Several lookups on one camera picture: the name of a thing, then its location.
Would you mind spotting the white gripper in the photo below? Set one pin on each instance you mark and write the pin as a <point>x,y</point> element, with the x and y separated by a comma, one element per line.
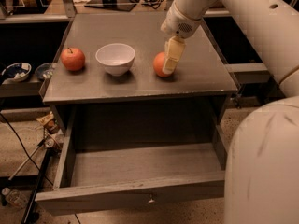
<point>178,21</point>

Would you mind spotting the orange fruit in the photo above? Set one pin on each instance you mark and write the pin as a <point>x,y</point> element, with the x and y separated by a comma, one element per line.
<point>158,63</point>

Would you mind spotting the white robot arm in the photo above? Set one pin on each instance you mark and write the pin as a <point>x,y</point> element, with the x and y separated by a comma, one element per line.
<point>262,170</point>

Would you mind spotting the open grey top drawer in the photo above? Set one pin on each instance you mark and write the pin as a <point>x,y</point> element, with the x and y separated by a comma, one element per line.
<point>116,155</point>

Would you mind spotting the white ceramic bowl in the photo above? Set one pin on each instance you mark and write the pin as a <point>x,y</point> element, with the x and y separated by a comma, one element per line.
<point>116,58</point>

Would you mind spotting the grey wooden cabinet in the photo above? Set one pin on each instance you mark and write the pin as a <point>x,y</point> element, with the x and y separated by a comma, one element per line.
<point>117,101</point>

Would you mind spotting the black monitor stand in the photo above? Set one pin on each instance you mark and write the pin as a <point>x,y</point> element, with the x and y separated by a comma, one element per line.
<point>116,5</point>

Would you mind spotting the grey side shelf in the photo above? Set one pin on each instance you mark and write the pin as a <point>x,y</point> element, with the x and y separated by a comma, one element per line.
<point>248,73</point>

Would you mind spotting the red apple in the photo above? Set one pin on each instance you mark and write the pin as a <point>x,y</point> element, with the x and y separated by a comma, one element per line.
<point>73,59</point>

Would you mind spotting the dark small bowl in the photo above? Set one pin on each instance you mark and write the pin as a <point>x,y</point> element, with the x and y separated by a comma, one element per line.
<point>45,71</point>

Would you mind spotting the snack wrapper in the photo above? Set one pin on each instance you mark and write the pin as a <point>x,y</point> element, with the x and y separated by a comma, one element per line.
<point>49,123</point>

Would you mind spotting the blue patterned bowl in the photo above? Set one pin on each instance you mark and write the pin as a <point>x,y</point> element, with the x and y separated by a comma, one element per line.
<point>17,72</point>

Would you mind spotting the black tripod leg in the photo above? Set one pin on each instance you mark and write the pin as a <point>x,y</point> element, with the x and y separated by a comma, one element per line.
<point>29,210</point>

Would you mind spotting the clear plastic bottle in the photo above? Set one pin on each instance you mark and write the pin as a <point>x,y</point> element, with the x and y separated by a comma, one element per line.
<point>14,197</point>

